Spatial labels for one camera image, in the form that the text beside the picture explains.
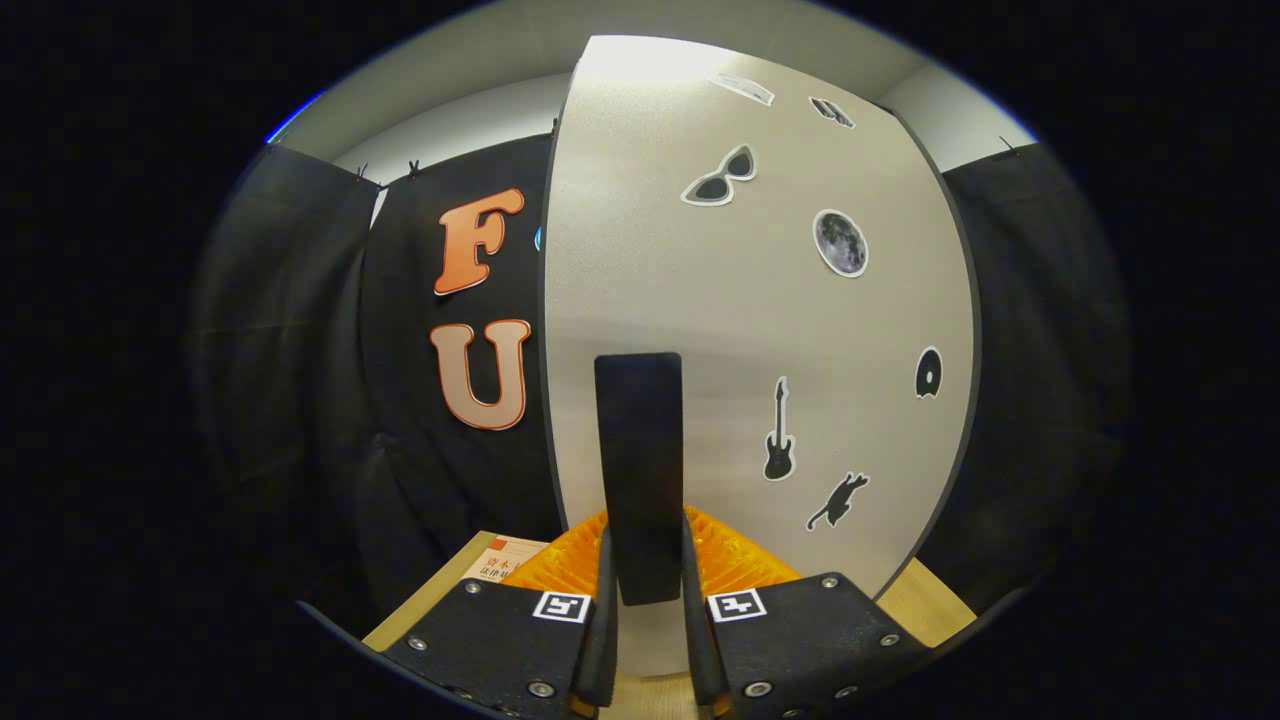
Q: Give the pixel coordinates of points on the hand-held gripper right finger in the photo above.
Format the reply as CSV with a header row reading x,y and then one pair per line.
x,y
700,650

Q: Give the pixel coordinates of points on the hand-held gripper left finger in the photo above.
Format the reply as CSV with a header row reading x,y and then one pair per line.
x,y
605,640

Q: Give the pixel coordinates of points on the dark grey shoe cabinet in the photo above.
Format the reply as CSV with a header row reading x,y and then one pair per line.
x,y
977,345

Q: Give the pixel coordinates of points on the beige book with orange corner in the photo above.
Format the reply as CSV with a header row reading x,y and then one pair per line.
x,y
505,560

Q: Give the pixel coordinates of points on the black backdrop cloth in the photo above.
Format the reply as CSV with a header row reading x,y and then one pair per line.
x,y
300,350

